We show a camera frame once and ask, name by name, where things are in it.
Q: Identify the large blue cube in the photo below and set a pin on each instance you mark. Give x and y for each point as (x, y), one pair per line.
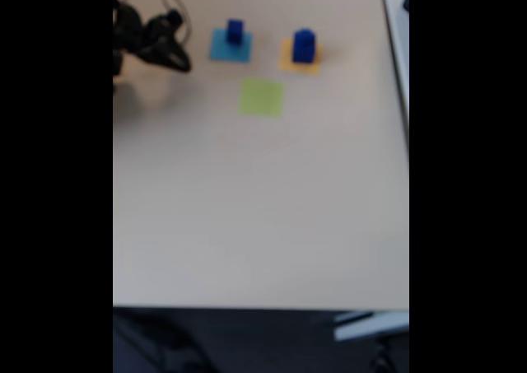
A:
(304, 45)

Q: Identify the white grey bar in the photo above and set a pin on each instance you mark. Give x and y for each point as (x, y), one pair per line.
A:
(370, 325)

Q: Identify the small blue cube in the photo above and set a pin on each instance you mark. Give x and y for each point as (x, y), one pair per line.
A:
(234, 31)

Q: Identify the orange square sheet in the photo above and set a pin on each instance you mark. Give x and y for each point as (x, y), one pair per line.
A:
(286, 62)

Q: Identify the white neighbouring table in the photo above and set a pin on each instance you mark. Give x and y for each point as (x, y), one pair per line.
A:
(397, 27)

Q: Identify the blue square sheet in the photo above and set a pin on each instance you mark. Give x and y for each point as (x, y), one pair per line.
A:
(224, 52)

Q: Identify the green square sheet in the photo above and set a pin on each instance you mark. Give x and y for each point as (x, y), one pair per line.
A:
(262, 98)

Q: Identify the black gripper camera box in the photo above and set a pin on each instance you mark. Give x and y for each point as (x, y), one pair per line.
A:
(175, 17)

